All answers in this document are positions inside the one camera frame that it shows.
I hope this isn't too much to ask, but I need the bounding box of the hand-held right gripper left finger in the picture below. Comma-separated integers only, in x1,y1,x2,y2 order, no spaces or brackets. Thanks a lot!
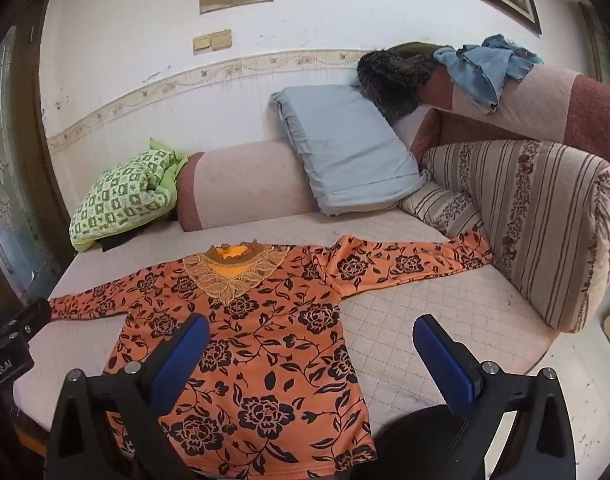
45,312,210,480

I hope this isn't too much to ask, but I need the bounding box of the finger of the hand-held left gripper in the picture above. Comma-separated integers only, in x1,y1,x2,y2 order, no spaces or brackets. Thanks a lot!
5,299,53,341

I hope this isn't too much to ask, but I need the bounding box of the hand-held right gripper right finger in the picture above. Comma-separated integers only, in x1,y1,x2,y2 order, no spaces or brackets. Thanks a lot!
412,314,578,480

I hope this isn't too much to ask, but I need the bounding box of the orange floral shirt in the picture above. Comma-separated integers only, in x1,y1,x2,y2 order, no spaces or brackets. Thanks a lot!
49,237,493,478

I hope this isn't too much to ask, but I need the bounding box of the pink quilted sofa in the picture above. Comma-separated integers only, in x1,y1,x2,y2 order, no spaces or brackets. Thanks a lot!
12,42,610,426

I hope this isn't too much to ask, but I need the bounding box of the wooden door with stained glass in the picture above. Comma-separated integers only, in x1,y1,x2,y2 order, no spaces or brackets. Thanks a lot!
0,0,78,311

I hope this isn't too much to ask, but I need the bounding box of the green patterned pillow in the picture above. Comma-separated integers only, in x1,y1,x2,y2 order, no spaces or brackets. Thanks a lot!
69,136,190,253

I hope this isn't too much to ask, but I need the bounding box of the small striped floral pillow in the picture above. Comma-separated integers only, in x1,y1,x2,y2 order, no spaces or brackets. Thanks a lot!
397,182,486,241

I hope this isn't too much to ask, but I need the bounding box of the large striped floral bolster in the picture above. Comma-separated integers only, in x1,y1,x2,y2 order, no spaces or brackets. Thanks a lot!
422,140,610,333

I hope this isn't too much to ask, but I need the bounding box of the light blue pillow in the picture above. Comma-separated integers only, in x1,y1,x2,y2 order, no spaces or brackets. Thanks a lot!
269,85,430,217

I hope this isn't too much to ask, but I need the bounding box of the blue cloth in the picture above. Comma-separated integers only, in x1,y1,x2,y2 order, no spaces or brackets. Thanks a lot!
432,34,544,111

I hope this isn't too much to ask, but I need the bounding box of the wooden wall frame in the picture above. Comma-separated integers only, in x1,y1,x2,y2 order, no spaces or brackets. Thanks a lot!
580,2,610,91

